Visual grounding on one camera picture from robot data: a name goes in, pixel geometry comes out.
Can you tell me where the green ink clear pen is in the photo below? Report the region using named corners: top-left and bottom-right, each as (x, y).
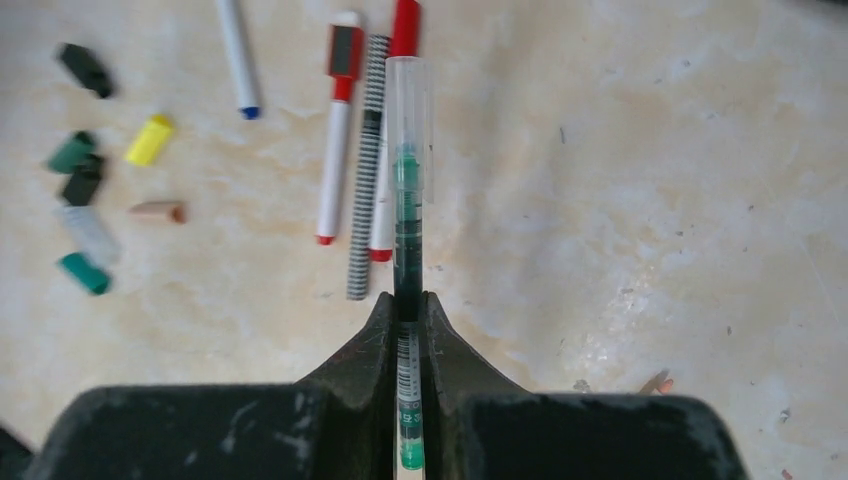
top-left (386, 56), bottom-right (433, 471)

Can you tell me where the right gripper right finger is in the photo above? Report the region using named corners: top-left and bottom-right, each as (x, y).
top-left (420, 292), bottom-right (748, 479)

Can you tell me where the orange white marker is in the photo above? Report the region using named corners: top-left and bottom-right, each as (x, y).
top-left (638, 369), bottom-right (674, 395)

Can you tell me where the teal pen cap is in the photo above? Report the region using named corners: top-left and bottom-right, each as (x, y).
top-left (57, 252), bottom-right (112, 296)

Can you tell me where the red capped white marker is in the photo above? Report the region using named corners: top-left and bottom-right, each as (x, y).
top-left (315, 10), bottom-right (365, 246)

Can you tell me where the black pen cap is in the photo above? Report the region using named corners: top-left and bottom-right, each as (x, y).
top-left (57, 43), bottom-right (115, 99)
top-left (60, 154), bottom-right (106, 207)

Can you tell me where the dark green pen cap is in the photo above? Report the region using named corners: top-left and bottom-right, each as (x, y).
top-left (45, 130), bottom-right (97, 174)

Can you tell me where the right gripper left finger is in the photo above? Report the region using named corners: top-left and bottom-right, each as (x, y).
top-left (25, 293), bottom-right (395, 479)

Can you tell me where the pink pen cap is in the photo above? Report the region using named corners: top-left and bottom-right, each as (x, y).
top-left (128, 201), bottom-right (187, 224)

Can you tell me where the yellow pen cap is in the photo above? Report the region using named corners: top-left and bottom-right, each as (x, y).
top-left (124, 114), bottom-right (175, 166)

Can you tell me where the clear pen cap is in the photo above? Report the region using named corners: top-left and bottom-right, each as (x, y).
top-left (57, 206), bottom-right (121, 268)

